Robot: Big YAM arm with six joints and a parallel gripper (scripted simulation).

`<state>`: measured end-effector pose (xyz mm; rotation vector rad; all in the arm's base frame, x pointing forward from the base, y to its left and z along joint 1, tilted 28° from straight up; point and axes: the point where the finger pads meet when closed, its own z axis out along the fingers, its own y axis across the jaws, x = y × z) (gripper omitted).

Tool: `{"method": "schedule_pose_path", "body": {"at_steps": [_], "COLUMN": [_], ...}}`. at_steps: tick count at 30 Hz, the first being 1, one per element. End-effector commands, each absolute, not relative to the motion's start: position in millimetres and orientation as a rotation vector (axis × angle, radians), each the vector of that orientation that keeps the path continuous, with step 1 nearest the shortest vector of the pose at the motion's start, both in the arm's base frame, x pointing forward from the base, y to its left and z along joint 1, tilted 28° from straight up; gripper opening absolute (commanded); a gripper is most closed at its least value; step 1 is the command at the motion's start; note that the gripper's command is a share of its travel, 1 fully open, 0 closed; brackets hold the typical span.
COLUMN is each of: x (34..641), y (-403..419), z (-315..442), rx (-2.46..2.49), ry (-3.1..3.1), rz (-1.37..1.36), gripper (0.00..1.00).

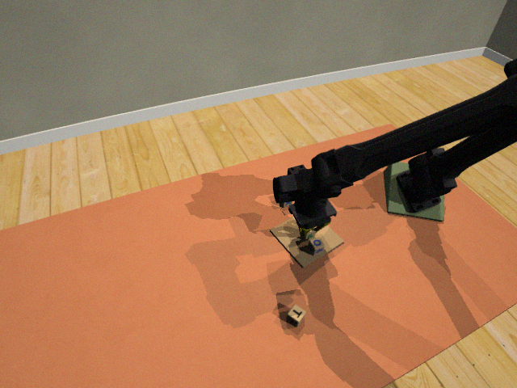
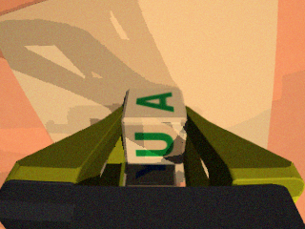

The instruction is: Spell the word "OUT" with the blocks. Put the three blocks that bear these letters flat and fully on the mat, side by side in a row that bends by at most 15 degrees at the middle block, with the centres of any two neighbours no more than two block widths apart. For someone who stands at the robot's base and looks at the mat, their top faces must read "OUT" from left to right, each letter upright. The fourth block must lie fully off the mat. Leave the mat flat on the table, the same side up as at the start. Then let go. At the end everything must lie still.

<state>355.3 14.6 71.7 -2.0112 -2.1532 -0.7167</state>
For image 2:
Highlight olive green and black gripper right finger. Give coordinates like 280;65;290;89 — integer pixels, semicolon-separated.
183;106;305;203

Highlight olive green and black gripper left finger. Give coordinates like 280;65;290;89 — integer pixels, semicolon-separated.
4;106;126;186

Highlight beige flat mat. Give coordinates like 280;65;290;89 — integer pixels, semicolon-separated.
0;0;278;150

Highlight beige letter block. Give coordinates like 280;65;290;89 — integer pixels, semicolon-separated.
125;164;176;187
121;89;188;164

